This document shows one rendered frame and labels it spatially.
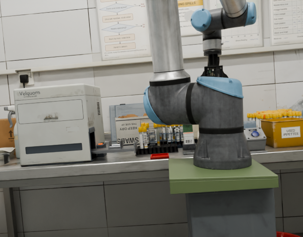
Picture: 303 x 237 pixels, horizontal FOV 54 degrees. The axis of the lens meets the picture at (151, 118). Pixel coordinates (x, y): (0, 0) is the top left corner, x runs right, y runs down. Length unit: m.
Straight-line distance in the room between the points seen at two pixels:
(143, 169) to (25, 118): 0.49
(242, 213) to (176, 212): 1.13
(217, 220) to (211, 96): 0.30
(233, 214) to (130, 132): 0.79
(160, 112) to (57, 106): 0.50
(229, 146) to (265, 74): 1.13
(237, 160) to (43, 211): 1.47
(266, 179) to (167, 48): 0.40
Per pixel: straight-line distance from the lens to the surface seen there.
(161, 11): 0.81
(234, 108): 0.77
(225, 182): 0.69
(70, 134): 1.17
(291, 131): 1.23
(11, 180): 1.28
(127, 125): 1.42
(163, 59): 0.81
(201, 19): 1.12
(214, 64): 1.22
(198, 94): 0.77
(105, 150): 1.16
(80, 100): 1.15
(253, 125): 1.27
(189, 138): 1.16
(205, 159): 0.76
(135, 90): 1.76
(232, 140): 0.76
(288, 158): 1.17
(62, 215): 1.98
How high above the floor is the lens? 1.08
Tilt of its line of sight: 3 degrees down
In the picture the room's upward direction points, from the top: 5 degrees counter-clockwise
